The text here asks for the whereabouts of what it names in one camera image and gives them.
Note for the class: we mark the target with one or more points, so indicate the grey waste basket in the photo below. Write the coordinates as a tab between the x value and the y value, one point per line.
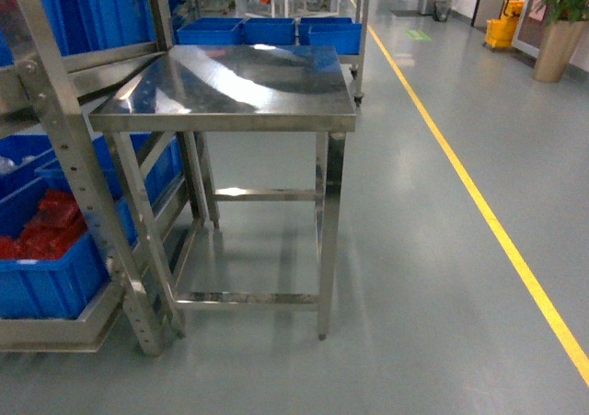
441	11

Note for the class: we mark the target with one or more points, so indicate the yellow mop bucket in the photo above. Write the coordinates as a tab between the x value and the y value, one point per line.
500	31

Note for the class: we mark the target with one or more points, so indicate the stainless steel side table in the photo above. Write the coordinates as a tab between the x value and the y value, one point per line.
191	91

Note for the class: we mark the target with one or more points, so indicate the plant in tan pot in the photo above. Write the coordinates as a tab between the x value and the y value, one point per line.
565	22

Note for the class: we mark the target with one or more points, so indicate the blue bin with red parts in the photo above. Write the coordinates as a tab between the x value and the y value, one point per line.
40	288

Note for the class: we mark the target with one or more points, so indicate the large blue crate upper shelf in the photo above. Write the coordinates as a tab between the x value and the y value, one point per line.
80	26

